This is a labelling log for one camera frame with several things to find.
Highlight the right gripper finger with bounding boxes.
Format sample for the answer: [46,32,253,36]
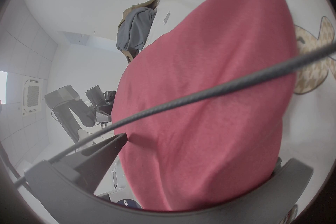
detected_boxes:
[52,133,128,195]

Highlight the red shirt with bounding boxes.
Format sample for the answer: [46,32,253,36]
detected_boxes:
[111,0,298,211]

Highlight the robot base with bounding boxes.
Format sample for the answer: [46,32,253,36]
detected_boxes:
[94,160,143,211]

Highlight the white ceiling air conditioner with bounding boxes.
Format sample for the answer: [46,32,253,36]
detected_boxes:
[22,78,43,116]

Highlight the grey garment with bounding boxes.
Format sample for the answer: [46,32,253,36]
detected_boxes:
[116,7,157,51]

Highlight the brown garment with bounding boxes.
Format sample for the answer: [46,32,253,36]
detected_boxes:
[118,0,160,63]

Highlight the black cable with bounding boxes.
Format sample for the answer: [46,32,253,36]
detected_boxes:
[13,42,336,188]

